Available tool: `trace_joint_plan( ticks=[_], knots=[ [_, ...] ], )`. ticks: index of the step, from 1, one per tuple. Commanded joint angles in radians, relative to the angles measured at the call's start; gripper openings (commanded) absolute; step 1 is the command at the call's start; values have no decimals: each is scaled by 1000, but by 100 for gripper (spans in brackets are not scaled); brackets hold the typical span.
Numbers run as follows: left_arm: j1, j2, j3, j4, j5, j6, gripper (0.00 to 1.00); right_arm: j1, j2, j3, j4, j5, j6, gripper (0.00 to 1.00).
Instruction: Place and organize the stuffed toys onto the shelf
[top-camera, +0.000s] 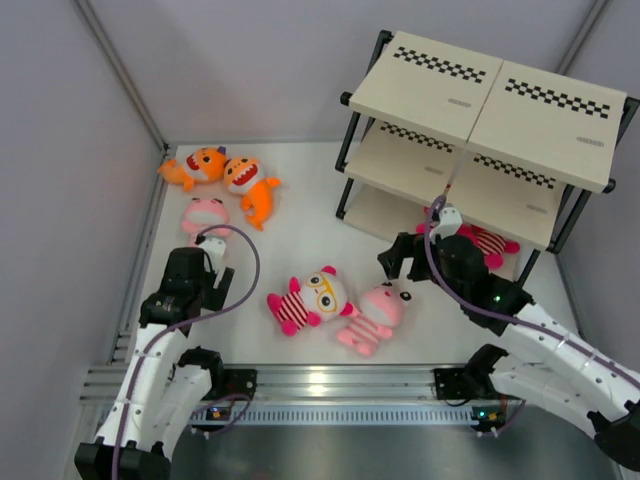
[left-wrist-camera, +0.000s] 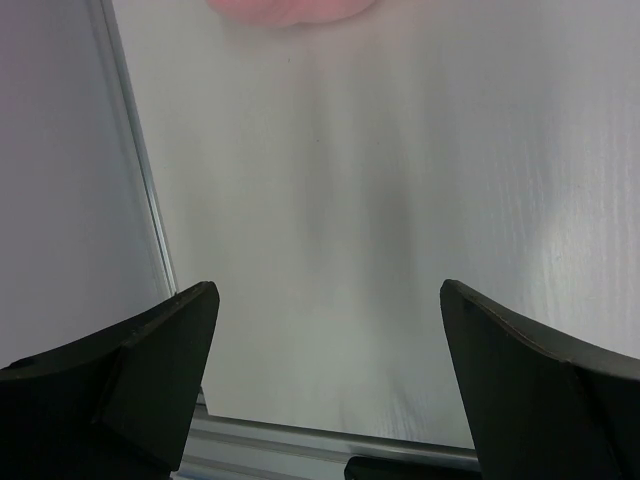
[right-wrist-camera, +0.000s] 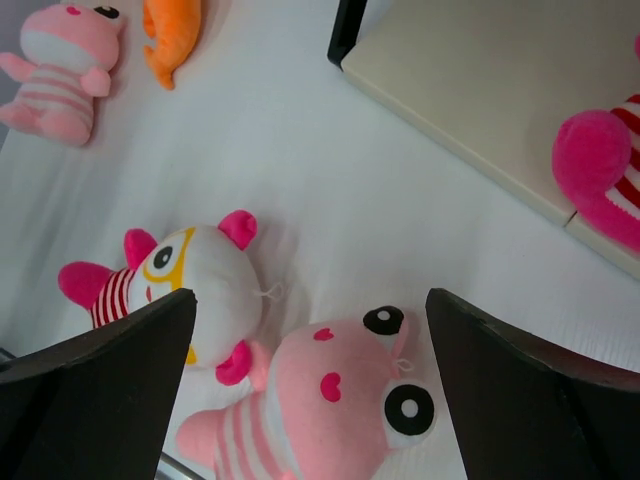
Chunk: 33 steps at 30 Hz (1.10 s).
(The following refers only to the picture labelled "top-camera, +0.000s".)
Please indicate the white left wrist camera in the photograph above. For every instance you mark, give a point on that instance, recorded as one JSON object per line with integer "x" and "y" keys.
{"x": 215, "y": 251}

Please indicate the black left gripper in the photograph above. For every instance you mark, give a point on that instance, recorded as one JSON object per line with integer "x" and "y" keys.
{"x": 217, "y": 295}

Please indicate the orange shark plush purple fin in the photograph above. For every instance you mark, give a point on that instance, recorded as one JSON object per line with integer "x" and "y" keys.
{"x": 205, "y": 165}

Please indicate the light pink striped plush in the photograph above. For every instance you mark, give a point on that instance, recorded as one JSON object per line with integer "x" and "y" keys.
{"x": 381, "y": 310}

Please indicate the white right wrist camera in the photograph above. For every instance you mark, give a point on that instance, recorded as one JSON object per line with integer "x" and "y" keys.
{"x": 448, "y": 223}

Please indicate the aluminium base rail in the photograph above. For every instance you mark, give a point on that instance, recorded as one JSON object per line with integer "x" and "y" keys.
{"x": 325, "y": 395}

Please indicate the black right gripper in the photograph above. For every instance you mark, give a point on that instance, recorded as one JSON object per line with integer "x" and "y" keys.
{"x": 410, "y": 245}

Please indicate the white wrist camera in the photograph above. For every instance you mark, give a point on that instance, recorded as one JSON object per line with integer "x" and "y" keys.
{"x": 215, "y": 251}
{"x": 448, "y": 223}

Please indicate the aluminium corner frame post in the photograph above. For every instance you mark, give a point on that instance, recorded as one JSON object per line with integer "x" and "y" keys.
{"x": 98, "y": 32}

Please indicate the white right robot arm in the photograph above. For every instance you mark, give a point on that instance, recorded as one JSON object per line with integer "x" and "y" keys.
{"x": 535, "y": 357}

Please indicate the beige three-tier shelf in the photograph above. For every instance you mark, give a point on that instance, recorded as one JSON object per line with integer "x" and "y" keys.
{"x": 517, "y": 150}

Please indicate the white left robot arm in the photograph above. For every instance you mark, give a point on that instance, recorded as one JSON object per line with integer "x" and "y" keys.
{"x": 168, "y": 375}

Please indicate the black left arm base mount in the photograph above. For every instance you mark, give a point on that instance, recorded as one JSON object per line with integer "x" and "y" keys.
{"x": 232, "y": 381}

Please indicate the hot pink plush under shelf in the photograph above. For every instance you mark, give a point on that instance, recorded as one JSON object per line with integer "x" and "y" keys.
{"x": 495, "y": 248}

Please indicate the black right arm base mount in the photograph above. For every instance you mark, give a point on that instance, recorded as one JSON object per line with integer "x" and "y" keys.
{"x": 462, "y": 384}

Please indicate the hot pink plush with glasses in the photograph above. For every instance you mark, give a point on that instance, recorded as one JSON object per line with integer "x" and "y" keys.
{"x": 321, "y": 297}

